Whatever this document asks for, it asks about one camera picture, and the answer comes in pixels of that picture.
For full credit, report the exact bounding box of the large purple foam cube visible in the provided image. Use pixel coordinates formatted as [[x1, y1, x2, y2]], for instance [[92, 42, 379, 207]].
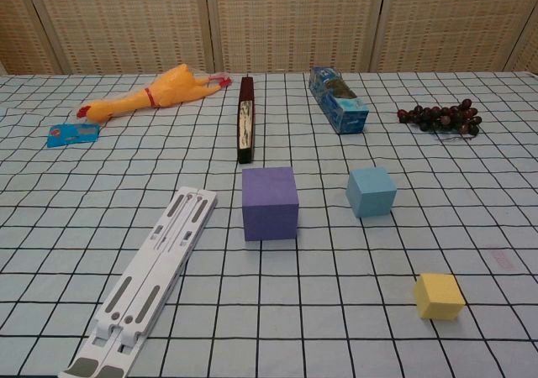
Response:
[[241, 166, 300, 242]]

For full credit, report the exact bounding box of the light blue foam cube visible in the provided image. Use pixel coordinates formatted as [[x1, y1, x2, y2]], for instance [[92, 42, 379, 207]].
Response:
[[345, 166, 398, 218]]

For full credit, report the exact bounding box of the small yellow foam cube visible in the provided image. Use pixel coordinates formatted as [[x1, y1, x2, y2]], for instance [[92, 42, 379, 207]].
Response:
[[412, 273, 467, 321]]

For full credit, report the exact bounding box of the long dark red box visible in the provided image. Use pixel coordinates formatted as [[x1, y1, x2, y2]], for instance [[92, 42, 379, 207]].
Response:
[[236, 76, 256, 165]]

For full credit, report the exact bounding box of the blue cookie box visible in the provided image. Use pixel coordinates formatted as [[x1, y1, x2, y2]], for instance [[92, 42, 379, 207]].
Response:
[[309, 66, 370, 135]]

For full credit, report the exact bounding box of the yellow rubber chicken toy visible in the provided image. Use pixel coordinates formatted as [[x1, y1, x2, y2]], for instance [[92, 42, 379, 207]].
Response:
[[75, 63, 233, 124]]

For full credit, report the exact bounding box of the blue checkered tablecloth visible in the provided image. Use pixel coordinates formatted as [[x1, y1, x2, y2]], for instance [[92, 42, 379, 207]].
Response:
[[0, 71, 538, 378]]

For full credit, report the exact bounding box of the white folding laptop stand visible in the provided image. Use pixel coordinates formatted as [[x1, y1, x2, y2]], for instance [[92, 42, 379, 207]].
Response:
[[57, 186, 219, 378]]

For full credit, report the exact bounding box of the bamboo folding screen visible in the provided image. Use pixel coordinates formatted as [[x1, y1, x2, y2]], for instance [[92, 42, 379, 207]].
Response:
[[0, 0, 538, 76]]

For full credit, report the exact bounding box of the dark red grape bunch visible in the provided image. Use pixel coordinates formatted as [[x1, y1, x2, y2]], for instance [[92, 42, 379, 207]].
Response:
[[397, 97, 483, 142]]

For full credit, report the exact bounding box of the blue card packet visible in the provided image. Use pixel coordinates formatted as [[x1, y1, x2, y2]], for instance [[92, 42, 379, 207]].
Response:
[[45, 123, 101, 149]]

